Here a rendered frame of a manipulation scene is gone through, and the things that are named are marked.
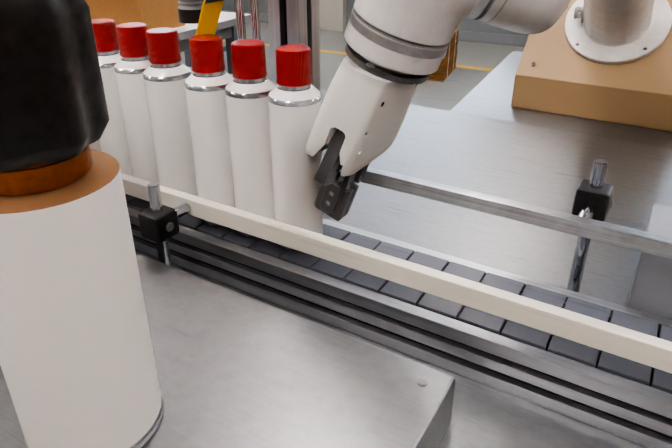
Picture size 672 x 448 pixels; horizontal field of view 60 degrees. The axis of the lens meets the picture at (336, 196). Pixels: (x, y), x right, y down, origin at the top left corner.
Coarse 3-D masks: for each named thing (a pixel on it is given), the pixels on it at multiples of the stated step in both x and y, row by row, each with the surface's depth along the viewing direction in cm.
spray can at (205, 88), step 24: (192, 48) 58; (216, 48) 58; (216, 72) 59; (192, 96) 59; (216, 96) 59; (192, 120) 60; (216, 120) 60; (192, 144) 62; (216, 144) 61; (216, 168) 62; (216, 192) 63
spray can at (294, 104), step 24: (288, 48) 54; (288, 72) 53; (288, 96) 54; (312, 96) 54; (288, 120) 54; (312, 120) 55; (288, 144) 55; (288, 168) 57; (312, 168) 57; (288, 192) 58; (312, 192) 58; (288, 216) 59; (312, 216) 59
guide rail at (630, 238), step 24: (408, 192) 57; (432, 192) 56; (456, 192) 54; (504, 216) 53; (528, 216) 52; (552, 216) 50; (576, 216) 50; (600, 240) 49; (624, 240) 48; (648, 240) 47
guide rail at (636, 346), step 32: (128, 192) 69; (160, 192) 66; (224, 224) 62; (256, 224) 59; (288, 224) 59; (320, 256) 56; (352, 256) 54; (384, 256) 53; (416, 288) 52; (448, 288) 50; (480, 288) 49; (512, 320) 48; (544, 320) 46; (576, 320) 45; (608, 352) 44; (640, 352) 43
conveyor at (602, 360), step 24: (192, 216) 67; (240, 240) 63; (264, 240) 63; (360, 240) 63; (312, 264) 58; (336, 264) 58; (432, 264) 58; (456, 264) 58; (384, 288) 55; (408, 288) 55; (504, 288) 55; (528, 288) 55; (456, 312) 51; (480, 312) 51; (576, 312) 51; (600, 312) 51; (504, 336) 49; (528, 336) 48; (552, 336) 49; (576, 360) 46; (600, 360) 46; (624, 360) 46; (648, 384) 44
